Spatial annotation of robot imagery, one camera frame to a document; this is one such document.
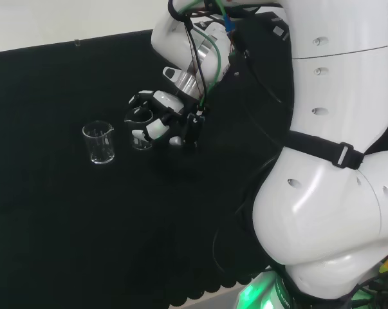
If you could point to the black table cloth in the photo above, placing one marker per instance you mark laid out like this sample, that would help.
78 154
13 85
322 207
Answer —
84 209

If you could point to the small clear glass beaker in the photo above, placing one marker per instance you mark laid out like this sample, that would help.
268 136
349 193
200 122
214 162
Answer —
142 145

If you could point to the tall clear glass beaker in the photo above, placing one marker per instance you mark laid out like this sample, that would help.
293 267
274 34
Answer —
98 145

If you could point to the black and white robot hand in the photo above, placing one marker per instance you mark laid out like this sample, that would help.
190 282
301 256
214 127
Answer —
171 103

